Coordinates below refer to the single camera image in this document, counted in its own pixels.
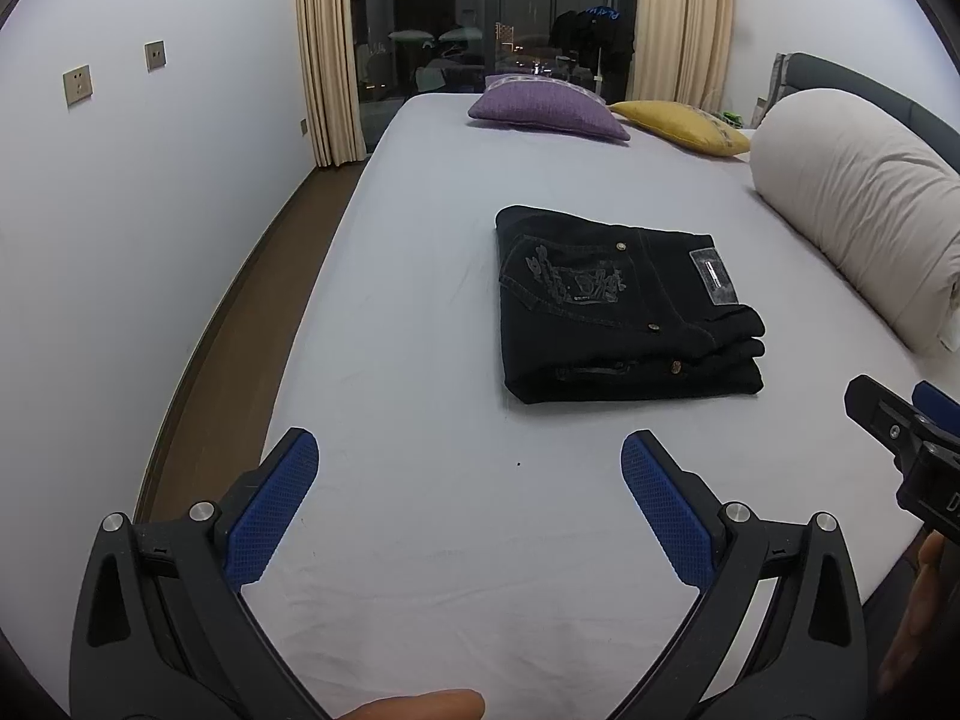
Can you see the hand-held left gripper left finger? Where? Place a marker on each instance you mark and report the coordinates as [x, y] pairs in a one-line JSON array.
[[277, 510]]

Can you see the purple pillow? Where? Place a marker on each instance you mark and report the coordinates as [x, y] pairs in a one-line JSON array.
[[547, 112]]

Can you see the person's right hand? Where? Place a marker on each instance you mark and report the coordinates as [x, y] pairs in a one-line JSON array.
[[919, 622]]

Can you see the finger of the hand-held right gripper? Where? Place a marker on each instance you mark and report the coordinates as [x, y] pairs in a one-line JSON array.
[[937, 405], [881, 416]]

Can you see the glass balcony door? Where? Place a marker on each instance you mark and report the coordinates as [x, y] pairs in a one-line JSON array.
[[450, 7]]

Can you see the rolled beige duvet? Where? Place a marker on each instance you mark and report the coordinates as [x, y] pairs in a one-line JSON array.
[[862, 202]]

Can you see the hanging dark clothes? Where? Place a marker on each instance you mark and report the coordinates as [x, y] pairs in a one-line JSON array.
[[592, 37]]

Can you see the grey padded headboard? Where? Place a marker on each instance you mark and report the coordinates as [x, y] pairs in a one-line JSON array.
[[855, 75]]

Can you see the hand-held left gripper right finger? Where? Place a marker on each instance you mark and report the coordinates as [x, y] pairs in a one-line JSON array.
[[667, 510]]

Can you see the person's left hand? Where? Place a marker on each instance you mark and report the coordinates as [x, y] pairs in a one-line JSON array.
[[420, 706]]

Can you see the bed with white sheet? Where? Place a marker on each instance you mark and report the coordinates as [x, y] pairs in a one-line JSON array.
[[420, 390]]

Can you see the black denim pants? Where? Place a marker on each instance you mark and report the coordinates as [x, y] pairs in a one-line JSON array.
[[600, 345]]

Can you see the yellow pillow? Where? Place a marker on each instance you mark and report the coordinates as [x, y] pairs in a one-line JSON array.
[[682, 126]]

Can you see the large wall socket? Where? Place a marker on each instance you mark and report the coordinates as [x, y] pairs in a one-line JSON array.
[[76, 85], [155, 55]]

